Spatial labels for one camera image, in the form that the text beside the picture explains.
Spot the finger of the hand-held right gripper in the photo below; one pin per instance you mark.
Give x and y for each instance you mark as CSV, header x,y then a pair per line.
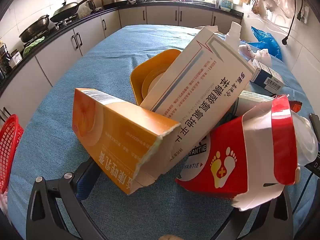
x,y
314,123

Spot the blue white utensil container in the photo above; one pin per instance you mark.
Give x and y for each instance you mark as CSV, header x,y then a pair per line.
x,y
227,2

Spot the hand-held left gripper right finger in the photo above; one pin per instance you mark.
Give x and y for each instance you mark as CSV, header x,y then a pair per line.
x,y
275,217

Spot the blue tablecloth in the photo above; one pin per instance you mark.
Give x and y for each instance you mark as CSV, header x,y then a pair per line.
x,y
75,67

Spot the red white cardboard box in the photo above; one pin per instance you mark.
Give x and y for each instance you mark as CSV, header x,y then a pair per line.
x,y
225,165

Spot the white tissue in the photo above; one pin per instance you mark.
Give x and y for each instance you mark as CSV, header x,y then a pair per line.
x,y
262,57

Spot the red snack wrapper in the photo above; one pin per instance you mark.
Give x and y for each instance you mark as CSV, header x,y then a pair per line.
x,y
295,106

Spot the dark frying pan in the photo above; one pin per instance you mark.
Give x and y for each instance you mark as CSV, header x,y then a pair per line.
x,y
35,28

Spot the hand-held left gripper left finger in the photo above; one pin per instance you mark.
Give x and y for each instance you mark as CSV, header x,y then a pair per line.
x,y
80,188

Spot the yellow plastic container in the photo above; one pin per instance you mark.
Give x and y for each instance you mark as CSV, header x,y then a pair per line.
x,y
140,80

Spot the small white counter box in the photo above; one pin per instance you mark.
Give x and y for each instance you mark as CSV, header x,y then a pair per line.
x,y
16,58

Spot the blue plastic bag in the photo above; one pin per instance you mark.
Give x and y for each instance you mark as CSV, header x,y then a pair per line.
x,y
267,42

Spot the long white cardboard box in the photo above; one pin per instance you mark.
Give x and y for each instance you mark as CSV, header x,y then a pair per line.
x,y
200,80

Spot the red plastic basket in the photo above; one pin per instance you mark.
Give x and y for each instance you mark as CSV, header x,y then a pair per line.
x,y
10,155

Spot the small blue white box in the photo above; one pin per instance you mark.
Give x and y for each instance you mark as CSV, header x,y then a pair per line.
x,y
265,76

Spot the wok with lid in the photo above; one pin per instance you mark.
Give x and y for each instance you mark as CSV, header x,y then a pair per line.
x,y
66,11

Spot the grey kitchen cabinets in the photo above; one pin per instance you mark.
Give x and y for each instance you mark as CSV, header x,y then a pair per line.
x,y
125,17

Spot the orange cardboard box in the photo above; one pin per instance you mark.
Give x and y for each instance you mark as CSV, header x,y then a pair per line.
x,y
112,130

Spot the green vegetables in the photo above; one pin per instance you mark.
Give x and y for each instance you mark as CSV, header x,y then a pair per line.
x,y
32,46

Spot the gas stove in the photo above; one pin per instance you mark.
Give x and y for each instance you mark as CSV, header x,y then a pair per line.
x,y
66,21

